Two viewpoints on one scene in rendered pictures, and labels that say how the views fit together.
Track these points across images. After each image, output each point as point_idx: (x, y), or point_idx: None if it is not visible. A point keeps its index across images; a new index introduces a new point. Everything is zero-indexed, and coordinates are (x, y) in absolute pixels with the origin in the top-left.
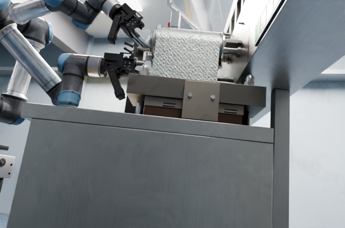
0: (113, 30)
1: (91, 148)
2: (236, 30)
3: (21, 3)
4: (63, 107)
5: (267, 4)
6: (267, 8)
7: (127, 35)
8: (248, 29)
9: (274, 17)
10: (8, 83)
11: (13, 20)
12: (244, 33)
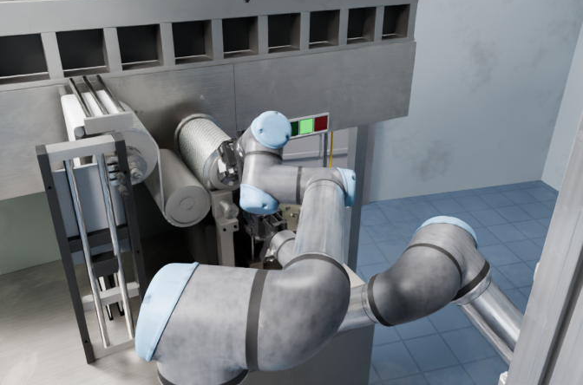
0: None
1: None
2: (154, 89)
3: (342, 246)
4: (361, 280)
5: (302, 121)
6: (302, 125)
7: (232, 177)
8: (230, 114)
9: (310, 134)
10: None
11: (379, 273)
12: (209, 112)
